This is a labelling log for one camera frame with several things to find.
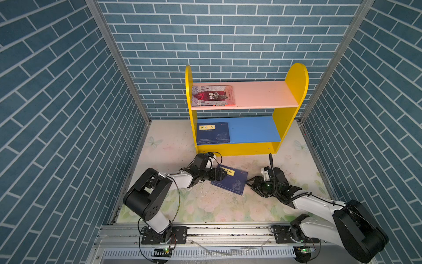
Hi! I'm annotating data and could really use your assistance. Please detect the aluminium corner post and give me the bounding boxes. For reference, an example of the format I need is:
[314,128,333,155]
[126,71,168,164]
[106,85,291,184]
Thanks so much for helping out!
[299,0,377,124]
[85,0,152,124]

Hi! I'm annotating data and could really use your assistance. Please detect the black mounting plate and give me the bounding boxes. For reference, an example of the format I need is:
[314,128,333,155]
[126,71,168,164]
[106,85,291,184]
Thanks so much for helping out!
[141,226,188,245]
[270,225,320,244]

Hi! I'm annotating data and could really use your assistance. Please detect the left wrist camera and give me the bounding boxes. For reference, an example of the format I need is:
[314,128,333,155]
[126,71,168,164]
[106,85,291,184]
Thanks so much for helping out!
[192,152,223,170]

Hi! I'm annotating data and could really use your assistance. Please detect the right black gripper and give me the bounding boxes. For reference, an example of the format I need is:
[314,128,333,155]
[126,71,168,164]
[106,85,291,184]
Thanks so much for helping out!
[244,175,279,198]

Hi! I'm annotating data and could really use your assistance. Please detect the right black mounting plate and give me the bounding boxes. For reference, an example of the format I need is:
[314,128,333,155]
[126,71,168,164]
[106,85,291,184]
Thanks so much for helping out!
[270,225,320,244]

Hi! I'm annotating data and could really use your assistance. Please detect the pink red cover book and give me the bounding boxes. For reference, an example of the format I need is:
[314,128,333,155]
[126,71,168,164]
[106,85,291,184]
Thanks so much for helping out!
[191,85,235,107]

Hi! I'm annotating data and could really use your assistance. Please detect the right green circuit board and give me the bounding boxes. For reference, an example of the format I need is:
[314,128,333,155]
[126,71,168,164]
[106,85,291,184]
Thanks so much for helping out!
[293,246,312,264]

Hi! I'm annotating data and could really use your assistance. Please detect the yellow pink blue bookshelf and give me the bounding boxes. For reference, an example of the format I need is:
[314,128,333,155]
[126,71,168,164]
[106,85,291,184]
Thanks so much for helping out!
[185,63,309,156]

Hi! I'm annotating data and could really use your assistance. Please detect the left aluminium corner post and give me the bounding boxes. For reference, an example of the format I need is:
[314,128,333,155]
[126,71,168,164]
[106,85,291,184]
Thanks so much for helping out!
[85,0,152,124]

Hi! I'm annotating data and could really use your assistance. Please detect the white slotted cable duct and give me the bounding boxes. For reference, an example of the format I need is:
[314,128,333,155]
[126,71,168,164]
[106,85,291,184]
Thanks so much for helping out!
[103,246,295,260]

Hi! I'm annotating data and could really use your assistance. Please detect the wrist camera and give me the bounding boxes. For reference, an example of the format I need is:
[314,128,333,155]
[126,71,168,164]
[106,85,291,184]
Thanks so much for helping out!
[192,152,223,170]
[260,166,271,181]

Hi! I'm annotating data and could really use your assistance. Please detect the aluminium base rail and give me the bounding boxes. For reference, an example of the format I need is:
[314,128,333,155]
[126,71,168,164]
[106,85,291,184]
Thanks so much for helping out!
[87,223,357,264]

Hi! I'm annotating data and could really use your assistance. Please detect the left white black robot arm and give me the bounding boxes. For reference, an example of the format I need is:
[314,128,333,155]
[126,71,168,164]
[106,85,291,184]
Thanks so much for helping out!
[123,166,227,243]

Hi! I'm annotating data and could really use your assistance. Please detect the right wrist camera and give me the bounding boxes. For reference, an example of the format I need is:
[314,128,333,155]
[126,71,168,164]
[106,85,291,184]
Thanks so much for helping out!
[260,166,271,181]

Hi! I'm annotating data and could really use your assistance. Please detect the navy book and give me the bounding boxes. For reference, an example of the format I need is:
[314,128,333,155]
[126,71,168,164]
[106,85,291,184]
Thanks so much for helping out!
[196,122,230,145]
[211,165,248,196]

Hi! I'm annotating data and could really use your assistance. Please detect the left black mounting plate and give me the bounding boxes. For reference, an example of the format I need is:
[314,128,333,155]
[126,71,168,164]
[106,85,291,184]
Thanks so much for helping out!
[141,226,188,245]

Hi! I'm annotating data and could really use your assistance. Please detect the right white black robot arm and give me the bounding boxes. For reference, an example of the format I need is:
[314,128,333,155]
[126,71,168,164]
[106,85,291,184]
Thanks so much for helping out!
[246,167,389,264]

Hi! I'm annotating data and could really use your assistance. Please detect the green circuit board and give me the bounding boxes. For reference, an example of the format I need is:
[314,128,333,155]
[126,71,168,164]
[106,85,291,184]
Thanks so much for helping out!
[151,248,173,258]
[293,246,312,264]

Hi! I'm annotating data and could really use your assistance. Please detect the left green circuit board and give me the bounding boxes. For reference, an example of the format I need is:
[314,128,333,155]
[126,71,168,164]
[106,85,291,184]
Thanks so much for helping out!
[151,248,173,258]

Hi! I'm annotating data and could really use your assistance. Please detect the right aluminium corner post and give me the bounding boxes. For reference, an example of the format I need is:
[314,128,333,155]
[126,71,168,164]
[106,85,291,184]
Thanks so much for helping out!
[299,0,377,124]

